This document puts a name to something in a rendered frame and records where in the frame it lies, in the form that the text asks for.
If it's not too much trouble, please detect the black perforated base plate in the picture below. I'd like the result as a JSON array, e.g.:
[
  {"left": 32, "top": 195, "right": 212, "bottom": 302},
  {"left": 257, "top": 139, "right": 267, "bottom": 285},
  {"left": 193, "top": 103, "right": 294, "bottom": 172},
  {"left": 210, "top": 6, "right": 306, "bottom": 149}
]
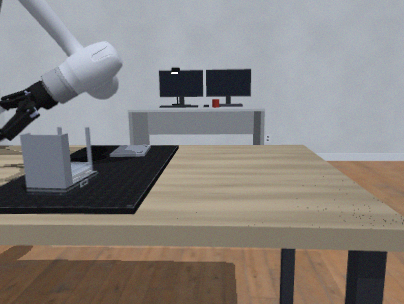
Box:
[{"left": 0, "top": 145, "right": 179, "bottom": 214}]

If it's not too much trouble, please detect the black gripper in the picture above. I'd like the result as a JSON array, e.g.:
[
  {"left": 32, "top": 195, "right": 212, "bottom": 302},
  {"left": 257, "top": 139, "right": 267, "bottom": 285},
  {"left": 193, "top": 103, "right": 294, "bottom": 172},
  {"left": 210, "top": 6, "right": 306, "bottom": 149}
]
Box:
[{"left": 0, "top": 81, "right": 58, "bottom": 142}]

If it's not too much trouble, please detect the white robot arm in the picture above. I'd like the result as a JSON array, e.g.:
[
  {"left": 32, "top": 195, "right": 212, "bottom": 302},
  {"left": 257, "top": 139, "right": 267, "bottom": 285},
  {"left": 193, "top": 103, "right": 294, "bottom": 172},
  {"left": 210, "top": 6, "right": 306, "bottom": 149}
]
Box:
[{"left": 18, "top": 0, "right": 123, "bottom": 104}]

